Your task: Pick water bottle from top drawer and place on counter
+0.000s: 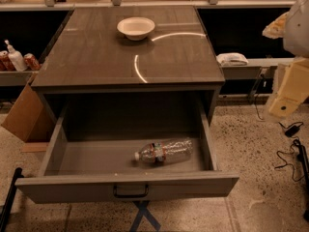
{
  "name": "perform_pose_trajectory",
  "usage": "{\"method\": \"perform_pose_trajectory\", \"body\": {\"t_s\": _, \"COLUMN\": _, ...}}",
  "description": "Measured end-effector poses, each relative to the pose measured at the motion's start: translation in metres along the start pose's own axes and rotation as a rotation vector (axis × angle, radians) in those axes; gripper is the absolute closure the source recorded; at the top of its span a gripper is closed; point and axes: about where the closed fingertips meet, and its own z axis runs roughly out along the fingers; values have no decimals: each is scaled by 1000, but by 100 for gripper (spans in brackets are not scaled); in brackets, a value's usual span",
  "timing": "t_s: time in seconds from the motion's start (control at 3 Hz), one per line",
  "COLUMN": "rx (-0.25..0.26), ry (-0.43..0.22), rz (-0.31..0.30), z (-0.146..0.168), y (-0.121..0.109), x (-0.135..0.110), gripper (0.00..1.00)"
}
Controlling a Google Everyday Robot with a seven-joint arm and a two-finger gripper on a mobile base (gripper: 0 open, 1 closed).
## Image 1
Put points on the grey open top drawer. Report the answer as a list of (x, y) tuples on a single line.
[(92, 150)]

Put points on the black pole at left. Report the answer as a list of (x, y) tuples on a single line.
[(6, 209)]

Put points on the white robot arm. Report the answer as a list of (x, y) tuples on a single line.
[(296, 39)]

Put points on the white paper bowl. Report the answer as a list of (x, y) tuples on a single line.
[(136, 28)]

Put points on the grey wooden cabinet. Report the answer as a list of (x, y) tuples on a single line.
[(93, 61)]

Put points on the brown cardboard box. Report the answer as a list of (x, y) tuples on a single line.
[(28, 119)]

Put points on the grey side shelf left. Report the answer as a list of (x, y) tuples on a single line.
[(15, 78)]

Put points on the red soda can at edge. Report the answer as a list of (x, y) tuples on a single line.
[(5, 62)]

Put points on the white pump bottle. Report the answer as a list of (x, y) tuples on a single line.
[(16, 58)]

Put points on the black power adapter with cable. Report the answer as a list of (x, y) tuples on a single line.
[(289, 131)]

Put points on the black drawer handle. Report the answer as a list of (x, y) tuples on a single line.
[(130, 192)]

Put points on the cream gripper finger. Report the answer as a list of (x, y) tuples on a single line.
[(276, 29), (290, 88)]

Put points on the clear plastic water bottle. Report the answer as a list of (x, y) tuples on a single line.
[(166, 151)]

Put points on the folded white cloth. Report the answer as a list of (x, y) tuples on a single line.
[(231, 59)]

